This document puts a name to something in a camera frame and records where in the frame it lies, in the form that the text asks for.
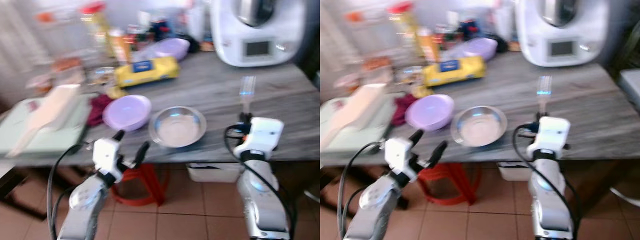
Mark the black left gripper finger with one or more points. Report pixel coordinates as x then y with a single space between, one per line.
416 137
142 152
118 135
439 152

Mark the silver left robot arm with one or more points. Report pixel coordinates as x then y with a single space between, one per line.
372 205
82 205

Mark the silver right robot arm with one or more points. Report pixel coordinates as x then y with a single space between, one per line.
547 200
260 200

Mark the large lavender plastic bowl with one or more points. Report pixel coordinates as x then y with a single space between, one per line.
430 112
127 112

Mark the red plastic stool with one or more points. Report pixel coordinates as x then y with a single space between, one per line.
145 182
450 180

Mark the maroon cloth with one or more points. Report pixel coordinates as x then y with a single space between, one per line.
401 109
97 110

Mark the steel plate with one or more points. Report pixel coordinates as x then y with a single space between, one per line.
479 126
177 127

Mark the pale green tray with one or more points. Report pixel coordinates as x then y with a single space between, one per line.
50 140
360 137

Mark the small steel bowl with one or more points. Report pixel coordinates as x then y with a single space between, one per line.
409 74
101 75

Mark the white plastic scoop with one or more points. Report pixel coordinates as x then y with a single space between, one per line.
50 107
357 107

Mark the yellow kitchen wipes pack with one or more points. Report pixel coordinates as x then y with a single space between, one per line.
147 71
454 70

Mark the white kitchen appliance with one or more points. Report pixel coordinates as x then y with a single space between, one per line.
562 30
257 30

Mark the orange sauce bottle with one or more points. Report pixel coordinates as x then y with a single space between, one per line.
120 47
427 46

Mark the small pink lidded container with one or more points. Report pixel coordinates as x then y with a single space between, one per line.
39 83
347 82

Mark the small red item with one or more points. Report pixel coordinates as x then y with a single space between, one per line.
32 105

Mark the small lavender plastic bowl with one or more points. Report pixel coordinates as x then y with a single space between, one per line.
479 48
172 49

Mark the yellow pasta bag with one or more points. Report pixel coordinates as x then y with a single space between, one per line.
97 27
405 25

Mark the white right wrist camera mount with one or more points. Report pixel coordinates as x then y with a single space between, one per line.
262 135
550 135

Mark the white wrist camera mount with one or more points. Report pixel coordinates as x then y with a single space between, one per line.
262 135
105 155
550 135
396 154

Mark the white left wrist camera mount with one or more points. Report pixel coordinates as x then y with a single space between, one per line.
396 154
105 155

